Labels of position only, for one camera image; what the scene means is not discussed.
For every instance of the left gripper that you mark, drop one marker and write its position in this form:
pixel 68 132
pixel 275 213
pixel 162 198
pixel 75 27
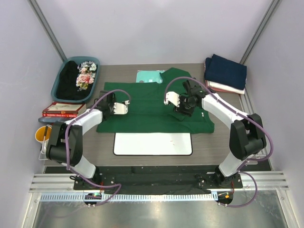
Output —
pixel 109 107

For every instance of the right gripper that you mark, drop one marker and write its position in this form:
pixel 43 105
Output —
pixel 185 102

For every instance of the green t-shirt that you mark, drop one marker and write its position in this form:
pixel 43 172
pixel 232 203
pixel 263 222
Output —
pixel 147 112

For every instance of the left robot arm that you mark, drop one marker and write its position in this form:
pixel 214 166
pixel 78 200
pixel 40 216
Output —
pixel 65 145

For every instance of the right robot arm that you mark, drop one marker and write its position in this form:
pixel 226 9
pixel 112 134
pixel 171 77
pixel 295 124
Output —
pixel 246 137

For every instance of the folded white t-shirt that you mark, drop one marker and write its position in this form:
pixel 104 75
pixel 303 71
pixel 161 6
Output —
pixel 226 88

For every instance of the black floral t-shirt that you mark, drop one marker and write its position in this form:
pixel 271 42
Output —
pixel 76 80

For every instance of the white dry-erase board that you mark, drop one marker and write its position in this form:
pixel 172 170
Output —
pixel 152 144

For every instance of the folded navy t-shirt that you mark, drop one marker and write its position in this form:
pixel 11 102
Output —
pixel 226 72

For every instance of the teal folding board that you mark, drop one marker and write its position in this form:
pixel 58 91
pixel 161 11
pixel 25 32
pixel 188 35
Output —
pixel 146 76

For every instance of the red top book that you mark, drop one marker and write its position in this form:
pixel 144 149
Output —
pixel 64 108

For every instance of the red book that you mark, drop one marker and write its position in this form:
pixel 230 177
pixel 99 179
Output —
pixel 64 108
pixel 65 115

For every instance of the red middle book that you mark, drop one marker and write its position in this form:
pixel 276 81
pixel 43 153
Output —
pixel 65 115

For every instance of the orange interior mug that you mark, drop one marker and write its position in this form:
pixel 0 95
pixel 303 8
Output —
pixel 43 133

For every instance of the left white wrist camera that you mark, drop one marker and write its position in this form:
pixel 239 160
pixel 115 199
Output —
pixel 121 108

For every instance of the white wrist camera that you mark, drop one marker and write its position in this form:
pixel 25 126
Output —
pixel 121 108
pixel 172 98

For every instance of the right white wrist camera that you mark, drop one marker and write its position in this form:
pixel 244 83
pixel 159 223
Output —
pixel 172 98

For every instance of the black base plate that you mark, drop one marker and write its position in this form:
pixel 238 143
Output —
pixel 152 179

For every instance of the slotted cable duct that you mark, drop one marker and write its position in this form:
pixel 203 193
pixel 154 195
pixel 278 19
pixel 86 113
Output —
pixel 89 197

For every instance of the aluminium frame rail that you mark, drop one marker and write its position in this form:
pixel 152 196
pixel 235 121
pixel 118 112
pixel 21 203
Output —
pixel 265 180

